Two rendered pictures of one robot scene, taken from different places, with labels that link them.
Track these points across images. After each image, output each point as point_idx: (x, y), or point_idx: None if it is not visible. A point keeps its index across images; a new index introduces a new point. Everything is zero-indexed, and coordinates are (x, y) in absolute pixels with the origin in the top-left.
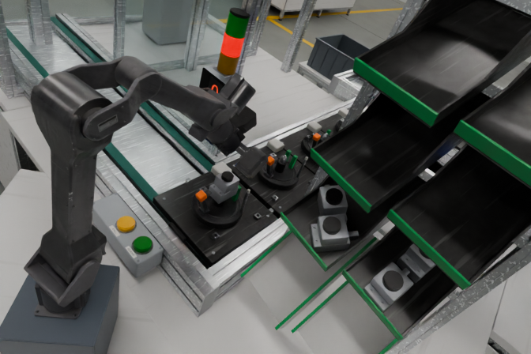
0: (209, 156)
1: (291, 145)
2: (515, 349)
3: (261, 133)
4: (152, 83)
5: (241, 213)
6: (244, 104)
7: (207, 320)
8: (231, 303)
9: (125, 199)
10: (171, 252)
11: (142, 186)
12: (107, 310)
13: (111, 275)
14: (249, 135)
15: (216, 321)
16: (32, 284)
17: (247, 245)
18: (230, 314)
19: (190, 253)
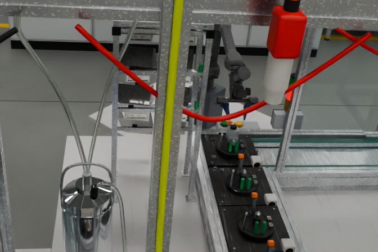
0: (274, 167)
1: (268, 212)
2: (31, 248)
3: (315, 246)
4: (220, 27)
5: (218, 148)
6: (234, 75)
7: (183, 147)
8: (183, 156)
9: (253, 129)
10: (215, 129)
11: (262, 139)
12: (198, 95)
13: (207, 95)
14: (313, 235)
15: (180, 148)
16: (216, 85)
17: (201, 149)
18: (179, 153)
19: (211, 133)
